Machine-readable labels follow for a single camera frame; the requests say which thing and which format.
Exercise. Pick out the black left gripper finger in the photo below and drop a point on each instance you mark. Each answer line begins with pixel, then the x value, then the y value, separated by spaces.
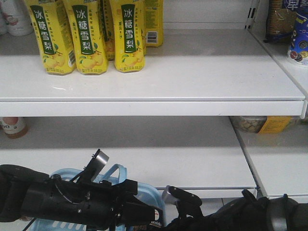
pixel 138 212

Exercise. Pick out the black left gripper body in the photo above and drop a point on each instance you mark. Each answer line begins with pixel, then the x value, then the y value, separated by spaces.
pixel 108 205

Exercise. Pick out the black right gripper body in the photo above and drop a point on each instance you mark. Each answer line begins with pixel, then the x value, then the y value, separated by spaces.
pixel 191 223

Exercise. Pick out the light blue shopping basket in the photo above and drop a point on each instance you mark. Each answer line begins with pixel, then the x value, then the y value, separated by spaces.
pixel 116 174

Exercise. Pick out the dark blue cookie box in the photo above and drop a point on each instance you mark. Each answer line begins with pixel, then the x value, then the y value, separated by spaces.
pixel 159 219

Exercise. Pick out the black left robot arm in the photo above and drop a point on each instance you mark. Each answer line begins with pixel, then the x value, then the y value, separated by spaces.
pixel 25 192

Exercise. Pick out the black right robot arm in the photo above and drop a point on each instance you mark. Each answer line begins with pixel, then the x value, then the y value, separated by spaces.
pixel 246 213

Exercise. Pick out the white supermarket shelf unit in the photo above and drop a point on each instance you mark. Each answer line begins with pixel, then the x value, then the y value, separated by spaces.
pixel 168 124

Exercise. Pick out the yellow pear drink bottle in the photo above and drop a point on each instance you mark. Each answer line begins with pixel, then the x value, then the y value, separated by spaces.
pixel 53 34
pixel 128 20
pixel 86 28

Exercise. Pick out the blue white snack cup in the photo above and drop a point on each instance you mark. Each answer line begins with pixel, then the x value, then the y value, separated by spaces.
pixel 298 47

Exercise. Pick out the white peach drink bottle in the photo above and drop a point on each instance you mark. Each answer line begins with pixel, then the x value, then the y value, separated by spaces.
pixel 16 16

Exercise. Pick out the brown biscuit pack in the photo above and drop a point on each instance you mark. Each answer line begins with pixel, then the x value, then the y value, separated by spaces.
pixel 280 22

